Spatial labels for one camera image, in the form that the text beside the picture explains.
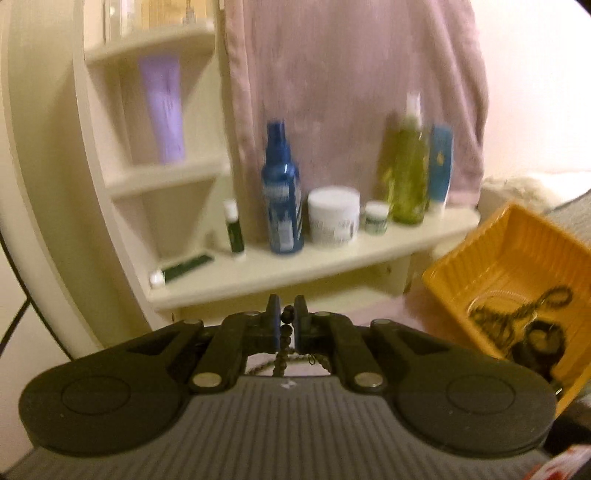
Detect grey woven pillow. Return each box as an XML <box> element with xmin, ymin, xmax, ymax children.
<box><xmin>540</xmin><ymin>188</ymin><xmax>591</xmax><ymax>259</ymax></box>

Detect white green lip balm stick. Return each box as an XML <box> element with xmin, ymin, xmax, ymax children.
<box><xmin>223</xmin><ymin>199</ymin><xmax>245</xmax><ymax>259</ymax></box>

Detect white pearl necklace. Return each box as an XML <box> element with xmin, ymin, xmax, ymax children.
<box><xmin>466</xmin><ymin>287</ymin><xmax>527</xmax><ymax>324</ymax></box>

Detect purple tube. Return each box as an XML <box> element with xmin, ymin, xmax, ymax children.
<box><xmin>139</xmin><ymin>54</ymin><xmax>186</xmax><ymax>164</ymax></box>

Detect cream printed carton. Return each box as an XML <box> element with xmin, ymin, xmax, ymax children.
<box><xmin>139</xmin><ymin>0</ymin><xmax>216</xmax><ymax>29</ymax></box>

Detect dark large-bead necklace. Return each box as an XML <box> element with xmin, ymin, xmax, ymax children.
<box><xmin>245</xmin><ymin>305</ymin><xmax>333</xmax><ymax>384</ymax></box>

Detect blue spray bottle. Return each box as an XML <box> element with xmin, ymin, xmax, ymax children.
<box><xmin>261</xmin><ymin>120</ymin><xmax>305</xmax><ymax>254</ymax></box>

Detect small green-label jar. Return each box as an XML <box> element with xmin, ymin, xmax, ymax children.
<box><xmin>365</xmin><ymin>200</ymin><xmax>389</xmax><ymax>235</ymax></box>

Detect pink fleece blanket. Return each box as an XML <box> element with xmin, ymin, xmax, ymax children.
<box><xmin>302</xmin><ymin>293</ymin><xmax>462</xmax><ymax>335</ymax></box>

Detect dark green white-capped tube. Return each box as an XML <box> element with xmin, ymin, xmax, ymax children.
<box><xmin>149</xmin><ymin>251</ymin><xmax>217</xmax><ymax>289</ymax></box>

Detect cream pillow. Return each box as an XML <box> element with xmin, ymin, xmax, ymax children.
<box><xmin>480</xmin><ymin>173</ymin><xmax>591</xmax><ymax>217</ymax></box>

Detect blue and white tube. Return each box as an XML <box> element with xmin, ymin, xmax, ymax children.
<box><xmin>427</xmin><ymin>124</ymin><xmax>455</xmax><ymax>217</ymax></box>

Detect green spray bottle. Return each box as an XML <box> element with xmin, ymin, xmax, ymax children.
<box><xmin>388</xmin><ymin>92</ymin><xmax>430</xmax><ymax>227</ymax></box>

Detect cream corner shelf unit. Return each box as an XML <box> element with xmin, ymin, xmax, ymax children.
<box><xmin>0</xmin><ymin>0</ymin><xmax>481</xmax><ymax>361</ymax></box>

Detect black cable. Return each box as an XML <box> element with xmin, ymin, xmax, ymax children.
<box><xmin>0</xmin><ymin>231</ymin><xmax>33</xmax><ymax>358</ymax></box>

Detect brown small-bead necklace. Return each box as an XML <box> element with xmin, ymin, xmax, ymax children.
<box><xmin>468</xmin><ymin>286</ymin><xmax>575</xmax><ymax>342</ymax></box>

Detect pink hanging towel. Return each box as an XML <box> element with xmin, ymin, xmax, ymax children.
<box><xmin>224</xmin><ymin>0</ymin><xmax>490</xmax><ymax>206</ymax></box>

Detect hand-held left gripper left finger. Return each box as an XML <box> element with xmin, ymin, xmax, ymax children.
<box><xmin>124</xmin><ymin>294</ymin><xmax>282</xmax><ymax>394</ymax></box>

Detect black bead bracelet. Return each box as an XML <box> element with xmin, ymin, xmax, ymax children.
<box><xmin>510</xmin><ymin>320</ymin><xmax>568</xmax><ymax>370</ymax></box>

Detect orange plastic tray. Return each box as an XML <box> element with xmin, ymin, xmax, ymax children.
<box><xmin>422</xmin><ymin>199</ymin><xmax>591</xmax><ymax>416</ymax></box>

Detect white cream jar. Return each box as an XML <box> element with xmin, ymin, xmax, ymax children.
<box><xmin>307</xmin><ymin>185</ymin><xmax>361</xmax><ymax>245</ymax></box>

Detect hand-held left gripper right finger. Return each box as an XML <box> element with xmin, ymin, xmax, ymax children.
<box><xmin>294</xmin><ymin>295</ymin><xmax>455</xmax><ymax>394</ymax></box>

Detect red and white packet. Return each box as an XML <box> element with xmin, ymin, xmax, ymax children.
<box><xmin>524</xmin><ymin>442</ymin><xmax>591</xmax><ymax>480</ymax></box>

